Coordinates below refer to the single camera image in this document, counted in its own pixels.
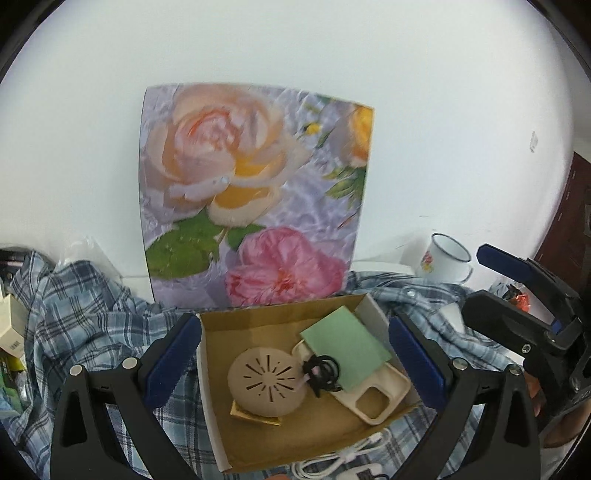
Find yellow cigarette pack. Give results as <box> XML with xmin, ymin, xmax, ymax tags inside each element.
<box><xmin>230</xmin><ymin>400</ymin><xmax>281</xmax><ymax>426</ymax></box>

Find beige phone case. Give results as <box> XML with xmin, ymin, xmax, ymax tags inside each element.
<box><xmin>295</xmin><ymin>362</ymin><xmax>411</xmax><ymax>426</ymax></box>

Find round beige perforated case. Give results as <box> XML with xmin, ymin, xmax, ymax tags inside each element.
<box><xmin>228</xmin><ymin>347</ymin><xmax>305</xmax><ymax>417</ymax></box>

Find green notebook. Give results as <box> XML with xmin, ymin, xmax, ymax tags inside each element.
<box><xmin>301</xmin><ymin>306</ymin><xmax>392</xmax><ymax>391</ymax></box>

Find pink bow hair tie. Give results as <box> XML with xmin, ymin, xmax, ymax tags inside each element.
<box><xmin>297</xmin><ymin>363</ymin><xmax>325</xmax><ymax>391</ymax></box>

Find white charging cable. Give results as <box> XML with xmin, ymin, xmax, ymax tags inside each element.
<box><xmin>290</xmin><ymin>430</ymin><xmax>394</xmax><ymax>480</ymax></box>

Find black hair ties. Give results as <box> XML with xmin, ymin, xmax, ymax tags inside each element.
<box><xmin>300</xmin><ymin>353</ymin><xmax>343</xmax><ymax>399</ymax></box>

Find person's hand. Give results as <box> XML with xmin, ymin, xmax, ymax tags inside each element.
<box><xmin>524</xmin><ymin>372</ymin><xmax>590</xmax><ymax>448</ymax></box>

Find dark wooden door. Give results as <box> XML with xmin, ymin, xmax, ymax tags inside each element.
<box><xmin>535</xmin><ymin>153</ymin><xmax>590</xmax><ymax>291</ymax></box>

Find blue plaid shirt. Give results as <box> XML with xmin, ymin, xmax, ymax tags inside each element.
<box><xmin>2</xmin><ymin>252</ymin><xmax>518</xmax><ymax>479</ymax></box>

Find white enamel mug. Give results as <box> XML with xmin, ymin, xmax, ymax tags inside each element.
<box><xmin>417</xmin><ymin>233</ymin><xmax>473</xmax><ymax>284</ymax></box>

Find small white carton box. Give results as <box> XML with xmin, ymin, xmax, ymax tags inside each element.
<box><xmin>0</xmin><ymin>294</ymin><xmax>28</xmax><ymax>358</ymax></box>

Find cardboard tray box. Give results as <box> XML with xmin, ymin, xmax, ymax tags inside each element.
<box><xmin>197</xmin><ymin>295</ymin><xmax>420</xmax><ymax>473</ymax></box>

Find floral rose painting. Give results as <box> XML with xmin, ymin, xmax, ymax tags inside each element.
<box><xmin>138</xmin><ymin>83</ymin><xmax>375</xmax><ymax>309</ymax></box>

